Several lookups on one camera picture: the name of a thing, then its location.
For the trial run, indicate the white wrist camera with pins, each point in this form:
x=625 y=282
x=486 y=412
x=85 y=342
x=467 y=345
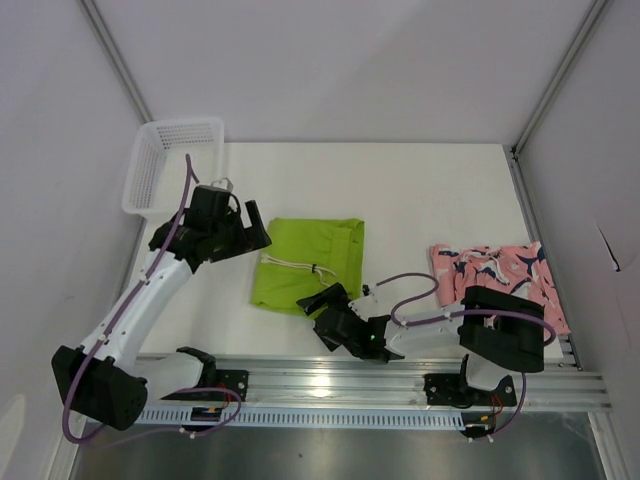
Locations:
x=367 y=305
x=224 y=184

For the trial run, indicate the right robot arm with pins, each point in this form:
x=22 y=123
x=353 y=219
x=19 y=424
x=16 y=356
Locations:
x=499 y=334

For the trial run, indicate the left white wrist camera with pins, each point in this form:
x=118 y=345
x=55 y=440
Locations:
x=224 y=184

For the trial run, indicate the pink shark print shorts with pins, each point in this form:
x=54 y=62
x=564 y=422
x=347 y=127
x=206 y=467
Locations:
x=522 y=271

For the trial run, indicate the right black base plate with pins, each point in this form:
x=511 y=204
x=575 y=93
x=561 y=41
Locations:
x=448 y=389

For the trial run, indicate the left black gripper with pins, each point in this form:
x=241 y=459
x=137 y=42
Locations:
x=248 y=239

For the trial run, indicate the white slotted cable duct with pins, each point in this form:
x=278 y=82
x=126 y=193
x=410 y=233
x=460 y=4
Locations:
x=412 y=419

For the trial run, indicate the right aluminium frame post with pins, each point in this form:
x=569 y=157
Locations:
x=577 y=45

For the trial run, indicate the lime green cloth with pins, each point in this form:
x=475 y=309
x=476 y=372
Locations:
x=307 y=256

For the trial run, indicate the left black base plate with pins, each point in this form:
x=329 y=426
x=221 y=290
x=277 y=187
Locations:
x=233 y=379

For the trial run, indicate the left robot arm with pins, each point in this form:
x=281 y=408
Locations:
x=99 y=379

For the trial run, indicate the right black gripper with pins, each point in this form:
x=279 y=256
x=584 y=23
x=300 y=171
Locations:
x=332 y=295

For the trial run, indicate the aluminium mounting rail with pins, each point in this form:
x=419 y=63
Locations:
x=343 y=383

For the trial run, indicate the left aluminium frame post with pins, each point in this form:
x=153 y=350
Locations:
x=115 y=59

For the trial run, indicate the aluminium frame post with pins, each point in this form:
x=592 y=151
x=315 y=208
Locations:
x=115 y=59
x=577 y=45

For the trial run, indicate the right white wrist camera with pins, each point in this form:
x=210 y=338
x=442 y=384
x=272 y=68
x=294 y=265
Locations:
x=367 y=305

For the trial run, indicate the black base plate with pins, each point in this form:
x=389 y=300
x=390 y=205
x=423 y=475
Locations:
x=233 y=379
x=448 y=389

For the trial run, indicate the white plastic basket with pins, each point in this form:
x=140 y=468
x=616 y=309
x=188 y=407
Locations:
x=157 y=168

